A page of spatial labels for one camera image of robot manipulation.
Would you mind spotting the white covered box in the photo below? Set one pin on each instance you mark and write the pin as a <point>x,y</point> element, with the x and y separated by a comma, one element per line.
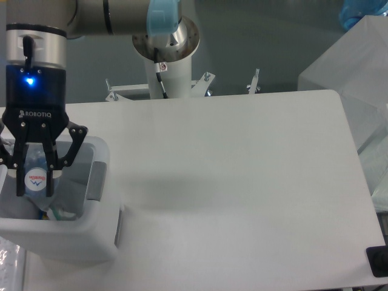
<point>356,68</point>

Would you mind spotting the white plastic wrapper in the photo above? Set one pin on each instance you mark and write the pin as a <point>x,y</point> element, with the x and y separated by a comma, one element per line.
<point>70,196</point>

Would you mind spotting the clear plastic sheet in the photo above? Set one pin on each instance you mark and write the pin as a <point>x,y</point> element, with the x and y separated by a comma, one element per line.
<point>12,266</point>

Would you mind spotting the white plastic trash can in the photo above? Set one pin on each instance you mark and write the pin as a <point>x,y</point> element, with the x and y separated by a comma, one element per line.
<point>80,222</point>

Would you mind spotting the clear plastic water bottle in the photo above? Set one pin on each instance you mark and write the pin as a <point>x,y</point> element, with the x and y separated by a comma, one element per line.
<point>35,178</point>

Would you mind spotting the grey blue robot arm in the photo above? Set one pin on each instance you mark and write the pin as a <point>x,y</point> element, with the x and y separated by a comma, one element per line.
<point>37,33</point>

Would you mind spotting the blue water jug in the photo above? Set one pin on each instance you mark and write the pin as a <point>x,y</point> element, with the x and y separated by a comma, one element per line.
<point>353,11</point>

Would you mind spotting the black device at table edge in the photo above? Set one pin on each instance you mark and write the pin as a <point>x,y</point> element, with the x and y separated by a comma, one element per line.
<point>377,257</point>

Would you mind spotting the blue snack packet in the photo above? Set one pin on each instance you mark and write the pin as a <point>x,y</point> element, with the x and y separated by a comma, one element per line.
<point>45,215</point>

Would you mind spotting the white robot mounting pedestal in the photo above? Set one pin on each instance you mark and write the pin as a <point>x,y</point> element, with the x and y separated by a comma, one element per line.
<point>169,82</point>

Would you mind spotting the metal table clamp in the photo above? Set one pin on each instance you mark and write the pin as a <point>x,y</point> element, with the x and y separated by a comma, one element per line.
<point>253,87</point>

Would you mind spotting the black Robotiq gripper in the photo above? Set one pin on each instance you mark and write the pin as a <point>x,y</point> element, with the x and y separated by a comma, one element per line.
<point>33,100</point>

